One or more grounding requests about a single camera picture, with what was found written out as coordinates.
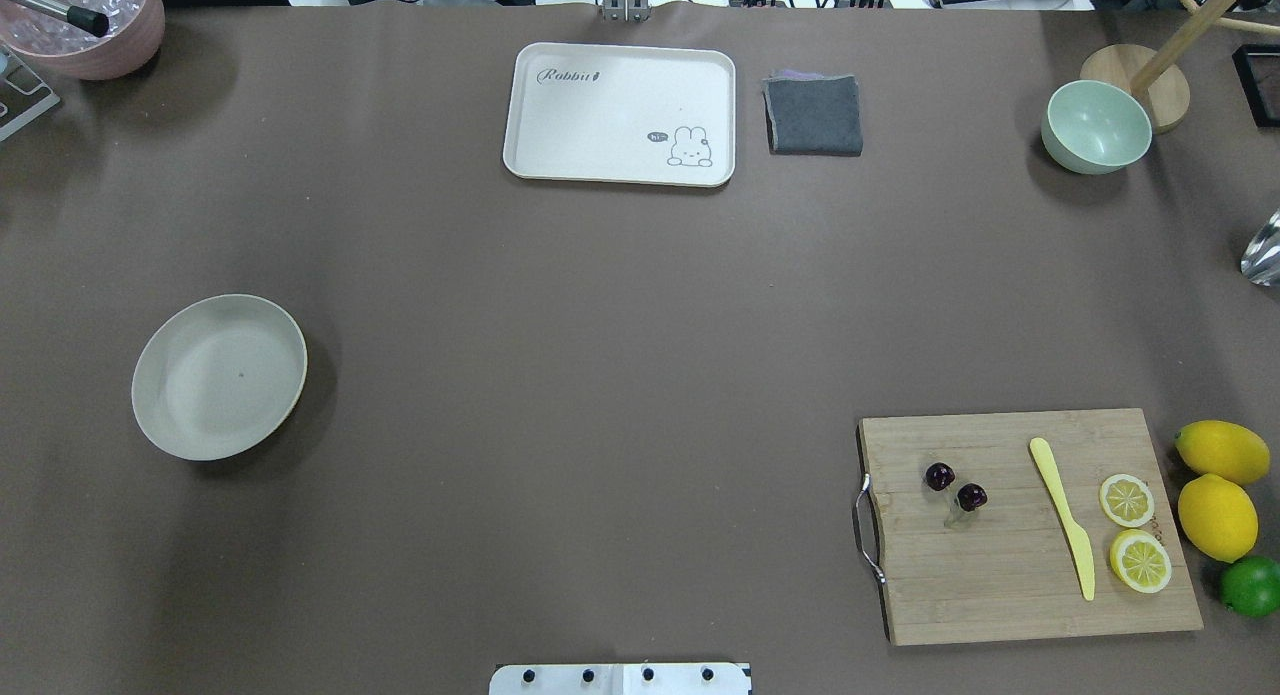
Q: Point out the beige round plate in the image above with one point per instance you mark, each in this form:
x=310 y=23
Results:
x=219 y=377

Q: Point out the cream rabbit tray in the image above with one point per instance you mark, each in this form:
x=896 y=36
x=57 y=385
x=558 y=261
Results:
x=622 y=114

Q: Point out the dark red cherry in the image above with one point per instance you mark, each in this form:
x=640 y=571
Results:
x=938 y=476
x=970 y=497

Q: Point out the grey folded cloth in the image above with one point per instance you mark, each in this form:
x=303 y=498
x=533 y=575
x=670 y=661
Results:
x=813 y=114

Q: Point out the wooden cutting board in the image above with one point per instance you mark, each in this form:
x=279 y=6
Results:
x=1005 y=572

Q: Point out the yellow plastic knife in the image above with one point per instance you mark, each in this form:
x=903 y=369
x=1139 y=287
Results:
x=1079 y=541

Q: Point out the mint green bowl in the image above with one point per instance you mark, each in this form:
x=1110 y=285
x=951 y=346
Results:
x=1094 y=128

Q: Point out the lemon slice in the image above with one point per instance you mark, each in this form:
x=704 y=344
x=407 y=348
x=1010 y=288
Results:
x=1126 y=500
x=1140 y=561

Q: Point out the wooden cup stand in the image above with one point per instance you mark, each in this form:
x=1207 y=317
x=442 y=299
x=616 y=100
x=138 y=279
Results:
x=1153 y=77

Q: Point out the whole yellow lemon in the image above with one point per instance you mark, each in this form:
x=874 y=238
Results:
x=1225 y=449
x=1218 y=518

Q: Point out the pink bowl with ice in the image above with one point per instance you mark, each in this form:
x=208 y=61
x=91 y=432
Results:
x=135 y=31

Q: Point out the metal scoop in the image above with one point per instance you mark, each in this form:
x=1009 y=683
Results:
x=1260 y=260

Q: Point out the metal pestle black tip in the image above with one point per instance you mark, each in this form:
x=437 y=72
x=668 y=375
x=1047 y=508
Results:
x=94 y=23

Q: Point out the white cup rack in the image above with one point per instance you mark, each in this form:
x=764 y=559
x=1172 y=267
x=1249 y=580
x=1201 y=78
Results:
x=24 y=94

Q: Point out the green lime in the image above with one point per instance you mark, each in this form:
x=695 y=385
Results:
x=1251 y=587

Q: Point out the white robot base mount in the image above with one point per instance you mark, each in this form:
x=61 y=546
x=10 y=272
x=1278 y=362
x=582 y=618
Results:
x=623 y=678

